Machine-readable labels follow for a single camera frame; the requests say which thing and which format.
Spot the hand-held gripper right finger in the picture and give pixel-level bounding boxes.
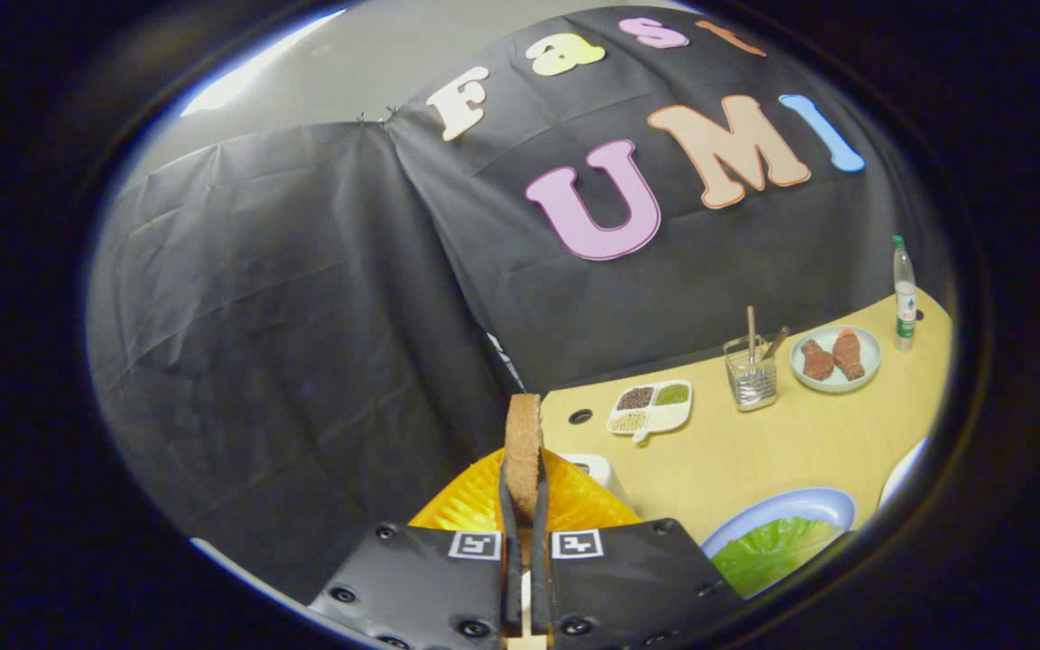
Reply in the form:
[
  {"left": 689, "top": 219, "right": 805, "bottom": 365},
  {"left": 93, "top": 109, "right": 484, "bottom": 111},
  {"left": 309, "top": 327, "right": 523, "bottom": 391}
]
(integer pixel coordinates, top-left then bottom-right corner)
[{"left": 531, "top": 449, "right": 745, "bottom": 650}]

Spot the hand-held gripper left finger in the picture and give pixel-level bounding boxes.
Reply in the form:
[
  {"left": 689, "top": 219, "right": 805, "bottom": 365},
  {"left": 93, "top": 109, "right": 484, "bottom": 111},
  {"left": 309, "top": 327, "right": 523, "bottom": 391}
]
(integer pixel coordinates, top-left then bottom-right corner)
[{"left": 308, "top": 449, "right": 525, "bottom": 650}]

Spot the brown bread slice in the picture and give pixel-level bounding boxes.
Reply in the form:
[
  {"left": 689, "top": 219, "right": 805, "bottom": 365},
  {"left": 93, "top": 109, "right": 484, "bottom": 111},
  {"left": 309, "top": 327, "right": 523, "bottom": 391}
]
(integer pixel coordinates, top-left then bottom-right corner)
[{"left": 503, "top": 394, "right": 544, "bottom": 529}]

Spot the white toaster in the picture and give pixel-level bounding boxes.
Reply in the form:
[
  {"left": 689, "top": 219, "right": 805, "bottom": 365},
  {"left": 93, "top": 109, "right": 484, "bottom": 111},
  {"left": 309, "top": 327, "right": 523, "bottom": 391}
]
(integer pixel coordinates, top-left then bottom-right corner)
[{"left": 561, "top": 454, "right": 618, "bottom": 506}]

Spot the green lettuce leaf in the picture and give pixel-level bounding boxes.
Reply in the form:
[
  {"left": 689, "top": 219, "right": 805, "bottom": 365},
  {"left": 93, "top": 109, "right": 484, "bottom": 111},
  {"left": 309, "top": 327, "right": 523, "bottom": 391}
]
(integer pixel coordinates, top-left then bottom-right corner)
[{"left": 711, "top": 517, "right": 846, "bottom": 599}]

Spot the white divided seasoning dish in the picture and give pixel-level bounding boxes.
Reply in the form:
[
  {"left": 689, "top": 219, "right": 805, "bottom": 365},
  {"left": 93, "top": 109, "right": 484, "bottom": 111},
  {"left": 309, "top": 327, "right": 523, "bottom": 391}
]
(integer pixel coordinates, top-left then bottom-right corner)
[{"left": 607, "top": 380, "right": 693, "bottom": 445}]

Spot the light blue plate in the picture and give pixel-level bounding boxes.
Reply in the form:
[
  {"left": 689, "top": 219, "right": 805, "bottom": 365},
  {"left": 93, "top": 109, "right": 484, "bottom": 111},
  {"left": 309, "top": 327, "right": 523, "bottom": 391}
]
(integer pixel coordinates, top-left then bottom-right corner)
[{"left": 701, "top": 487, "right": 858, "bottom": 599}]

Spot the clear utensil holder cup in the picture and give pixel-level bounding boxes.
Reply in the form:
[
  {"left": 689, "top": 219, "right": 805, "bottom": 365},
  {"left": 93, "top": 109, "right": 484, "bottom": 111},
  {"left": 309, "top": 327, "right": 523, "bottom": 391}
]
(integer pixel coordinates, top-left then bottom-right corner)
[{"left": 724, "top": 335, "right": 778, "bottom": 413}]

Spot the brown meat patty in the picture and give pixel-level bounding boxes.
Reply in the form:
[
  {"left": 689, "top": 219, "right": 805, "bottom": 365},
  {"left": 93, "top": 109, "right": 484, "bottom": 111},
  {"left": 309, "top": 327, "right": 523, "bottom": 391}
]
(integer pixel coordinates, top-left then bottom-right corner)
[
  {"left": 802, "top": 339, "right": 835, "bottom": 381},
  {"left": 833, "top": 329, "right": 866, "bottom": 381}
]

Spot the pale green round plate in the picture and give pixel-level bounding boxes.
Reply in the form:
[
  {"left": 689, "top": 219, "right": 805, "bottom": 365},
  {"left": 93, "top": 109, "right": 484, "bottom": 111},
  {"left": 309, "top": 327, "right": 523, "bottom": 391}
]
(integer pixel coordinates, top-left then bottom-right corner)
[{"left": 790, "top": 325, "right": 882, "bottom": 394}]

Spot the clear water bottle green cap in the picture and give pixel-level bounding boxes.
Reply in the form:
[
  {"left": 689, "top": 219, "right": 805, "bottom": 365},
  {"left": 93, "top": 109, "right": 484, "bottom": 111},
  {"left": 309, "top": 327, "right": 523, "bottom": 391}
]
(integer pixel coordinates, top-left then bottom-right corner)
[{"left": 892, "top": 236, "right": 918, "bottom": 352}]

